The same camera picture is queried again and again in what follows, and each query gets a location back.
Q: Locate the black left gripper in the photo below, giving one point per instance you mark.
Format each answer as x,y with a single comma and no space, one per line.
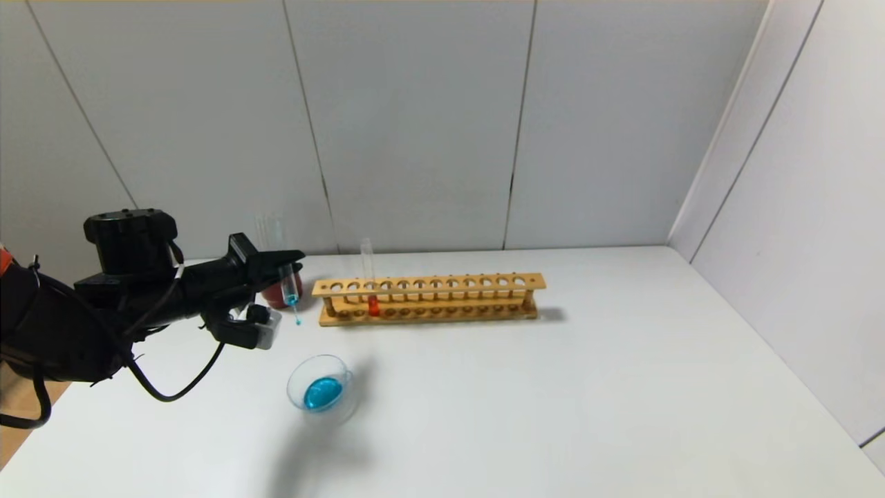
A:
243,257

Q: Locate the test tube with blue pigment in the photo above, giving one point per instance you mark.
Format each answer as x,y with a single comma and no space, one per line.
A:
290,294

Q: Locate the test tube with red pigment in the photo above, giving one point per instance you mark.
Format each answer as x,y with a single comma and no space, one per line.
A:
373,306

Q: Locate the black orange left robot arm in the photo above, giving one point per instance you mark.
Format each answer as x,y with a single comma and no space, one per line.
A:
55,325

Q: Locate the wooden test tube rack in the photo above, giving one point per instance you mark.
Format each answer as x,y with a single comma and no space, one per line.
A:
429,283

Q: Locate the dark red plastic cup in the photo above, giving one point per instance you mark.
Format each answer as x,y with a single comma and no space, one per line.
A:
276,299

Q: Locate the clear glass beaker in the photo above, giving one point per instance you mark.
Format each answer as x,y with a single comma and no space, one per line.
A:
323,394

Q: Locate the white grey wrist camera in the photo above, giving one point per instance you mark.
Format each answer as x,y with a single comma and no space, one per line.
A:
266,335

